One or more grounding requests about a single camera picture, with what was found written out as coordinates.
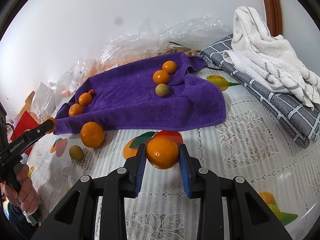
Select small round orange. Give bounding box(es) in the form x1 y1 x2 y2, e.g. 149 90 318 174
146 137 179 170

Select small orange kumquat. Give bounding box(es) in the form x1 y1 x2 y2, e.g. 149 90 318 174
80 121 105 148

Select brown longan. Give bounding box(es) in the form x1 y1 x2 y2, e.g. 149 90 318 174
69 145 84 161

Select tan longan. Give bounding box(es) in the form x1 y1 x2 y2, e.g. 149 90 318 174
155 83 169 97

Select large orange mandarin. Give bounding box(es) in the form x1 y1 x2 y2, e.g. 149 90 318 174
78 92 92 107

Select small red fruit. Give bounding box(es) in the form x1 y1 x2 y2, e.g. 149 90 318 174
88 89 96 96

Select big round orange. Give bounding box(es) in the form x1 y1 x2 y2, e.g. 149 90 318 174
162 61 178 75

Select oval orange kumquat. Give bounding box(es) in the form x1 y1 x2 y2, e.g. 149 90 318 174
43 116 56 134

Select person's left hand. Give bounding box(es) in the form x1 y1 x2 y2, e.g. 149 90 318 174
3 164 39 213

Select red paper bag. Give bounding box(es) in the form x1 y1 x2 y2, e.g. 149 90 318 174
10 111 39 141

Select white plastic bag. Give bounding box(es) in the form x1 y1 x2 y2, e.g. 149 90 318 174
30 82 56 119

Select purple towel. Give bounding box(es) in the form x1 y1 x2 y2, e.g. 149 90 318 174
54 53 226 134

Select clear bag of oranges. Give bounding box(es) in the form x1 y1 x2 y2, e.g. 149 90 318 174
56 59 97 97

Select grey checked cloth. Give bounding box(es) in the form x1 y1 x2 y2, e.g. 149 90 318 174
200 34 319 148

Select clear bag of kumquats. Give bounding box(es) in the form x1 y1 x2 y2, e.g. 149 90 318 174
97 33 161 72

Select clear bag of longans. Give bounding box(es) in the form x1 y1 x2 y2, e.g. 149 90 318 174
138 11 231 55

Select white striped towel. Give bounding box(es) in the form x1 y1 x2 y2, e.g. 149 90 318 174
223 6 319 108

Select brown door frame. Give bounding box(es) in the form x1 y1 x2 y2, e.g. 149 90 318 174
264 0 283 36

